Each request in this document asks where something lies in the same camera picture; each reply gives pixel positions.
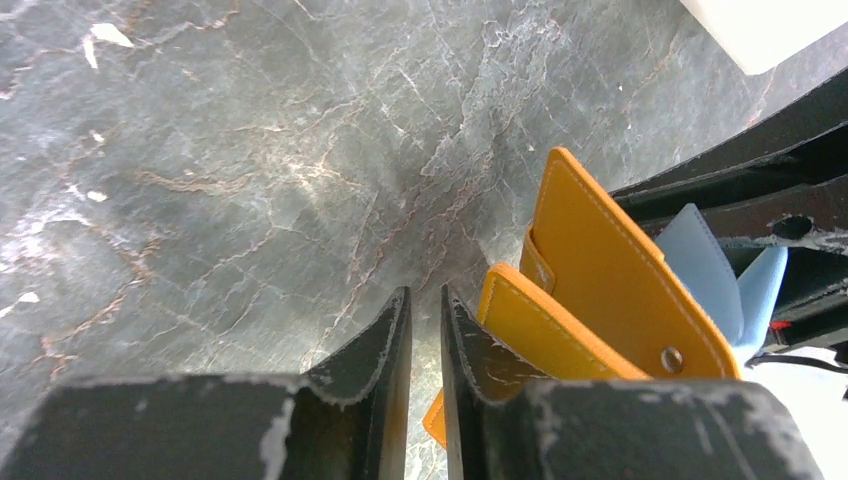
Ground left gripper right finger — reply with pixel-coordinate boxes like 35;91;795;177
441;287;822;479

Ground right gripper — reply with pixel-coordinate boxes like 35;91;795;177
613;70;847;353

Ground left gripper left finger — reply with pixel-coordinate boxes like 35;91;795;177
1;287;412;479

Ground orange card holder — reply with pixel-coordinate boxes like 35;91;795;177
422;146;790;452

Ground white bin far right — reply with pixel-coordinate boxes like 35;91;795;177
681;0;847;76

